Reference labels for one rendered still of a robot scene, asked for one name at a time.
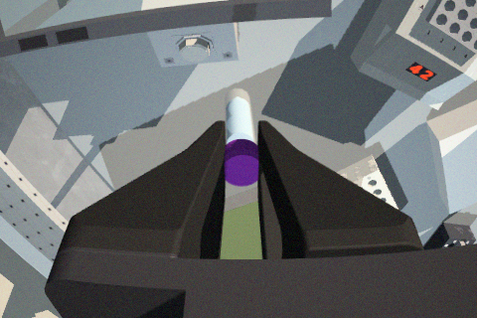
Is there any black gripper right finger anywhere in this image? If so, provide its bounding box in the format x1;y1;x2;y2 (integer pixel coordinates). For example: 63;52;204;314
257;120;424;259

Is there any dark grey bench mat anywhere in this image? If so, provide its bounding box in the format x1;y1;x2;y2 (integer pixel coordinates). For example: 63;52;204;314
6;0;477;246

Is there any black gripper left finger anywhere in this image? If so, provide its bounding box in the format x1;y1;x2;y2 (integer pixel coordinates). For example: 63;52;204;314
57;121;226;259

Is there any violet-capped test tube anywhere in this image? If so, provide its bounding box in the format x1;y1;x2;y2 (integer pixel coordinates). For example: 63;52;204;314
225;88;258;187

